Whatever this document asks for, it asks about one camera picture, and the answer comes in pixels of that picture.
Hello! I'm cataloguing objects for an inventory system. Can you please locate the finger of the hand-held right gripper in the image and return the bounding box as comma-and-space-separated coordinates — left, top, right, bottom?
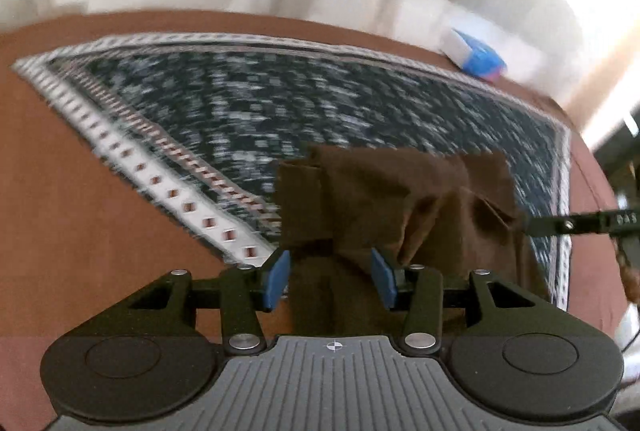
525, 209, 640, 237

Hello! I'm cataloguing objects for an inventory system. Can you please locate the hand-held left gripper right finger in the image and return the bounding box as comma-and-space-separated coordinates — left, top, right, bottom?
369, 248, 601, 356

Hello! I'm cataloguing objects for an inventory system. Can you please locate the dark brown garment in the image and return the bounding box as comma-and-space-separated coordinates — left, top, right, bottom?
276, 145, 551, 338

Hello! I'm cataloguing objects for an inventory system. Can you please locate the brown bed sheet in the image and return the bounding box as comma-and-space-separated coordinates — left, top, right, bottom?
0, 10, 629, 431

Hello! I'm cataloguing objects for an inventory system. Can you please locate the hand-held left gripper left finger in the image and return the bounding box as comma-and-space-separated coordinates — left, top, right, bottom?
70, 249, 292, 356

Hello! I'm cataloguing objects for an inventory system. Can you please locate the blue and white pack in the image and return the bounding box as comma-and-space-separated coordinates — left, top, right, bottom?
441, 28, 507, 84

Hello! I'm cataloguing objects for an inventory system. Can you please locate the dark patterned cloth white border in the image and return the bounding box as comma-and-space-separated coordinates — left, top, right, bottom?
11, 32, 574, 312

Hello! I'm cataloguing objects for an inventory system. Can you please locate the person's brown braided hair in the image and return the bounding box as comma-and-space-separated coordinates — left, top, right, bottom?
612, 236, 640, 305

